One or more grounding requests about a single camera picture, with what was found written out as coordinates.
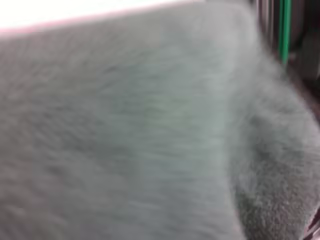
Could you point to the grey yellow black-trimmed towel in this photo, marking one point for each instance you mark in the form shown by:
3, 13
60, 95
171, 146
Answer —
150, 130

